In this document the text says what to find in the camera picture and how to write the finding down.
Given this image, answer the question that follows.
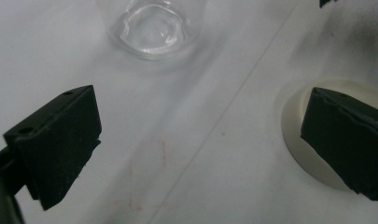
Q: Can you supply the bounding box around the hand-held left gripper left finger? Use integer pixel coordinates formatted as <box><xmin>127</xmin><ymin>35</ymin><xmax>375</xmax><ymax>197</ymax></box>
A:
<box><xmin>2</xmin><ymin>84</ymin><xmax>103</xmax><ymax>212</ymax></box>

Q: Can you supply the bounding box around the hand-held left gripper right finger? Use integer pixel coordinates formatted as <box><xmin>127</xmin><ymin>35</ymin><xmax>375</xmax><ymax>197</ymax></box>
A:
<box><xmin>300</xmin><ymin>86</ymin><xmax>378</xmax><ymax>203</ymax></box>

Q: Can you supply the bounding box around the white round plate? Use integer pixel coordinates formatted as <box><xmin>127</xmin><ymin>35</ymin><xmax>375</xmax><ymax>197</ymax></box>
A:
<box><xmin>280</xmin><ymin>77</ymin><xmax>378</xmax><ymax>192</ymax></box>

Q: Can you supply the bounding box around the clear glass jar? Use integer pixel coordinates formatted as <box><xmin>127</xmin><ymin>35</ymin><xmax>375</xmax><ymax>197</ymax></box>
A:
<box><xmin>95</xmin><ymin>0</ymin><xmax>210</xmax><ymax>62</ymax></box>

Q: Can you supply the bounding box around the white table mat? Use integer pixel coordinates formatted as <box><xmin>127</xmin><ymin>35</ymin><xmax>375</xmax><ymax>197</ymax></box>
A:
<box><xmin>0</xmin><ymin>0</ymin><xmax>378</xmax><ymax>224</ymax></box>

